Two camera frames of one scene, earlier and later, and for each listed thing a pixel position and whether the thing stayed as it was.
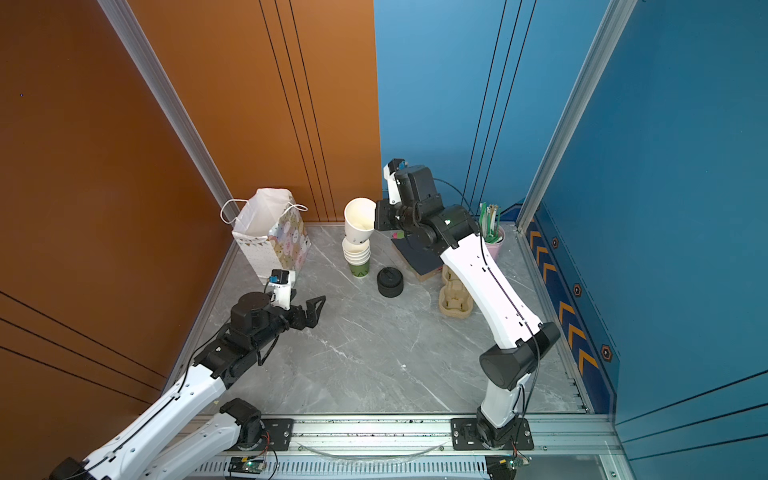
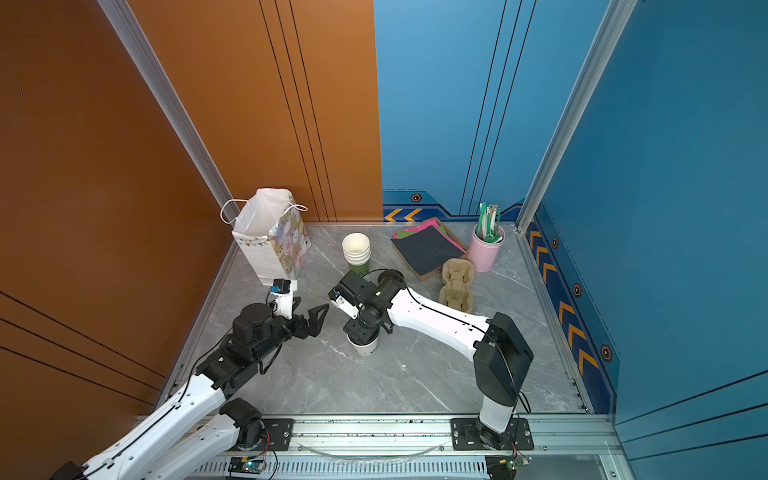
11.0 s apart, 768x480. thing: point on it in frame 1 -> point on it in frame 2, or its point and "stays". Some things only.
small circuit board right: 503,467 stays
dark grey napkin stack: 423,260 stays
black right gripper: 382,212 -> 352,328
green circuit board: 246,464 stays
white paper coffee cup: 359,215 -> 366,349
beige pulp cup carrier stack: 455,300 stays
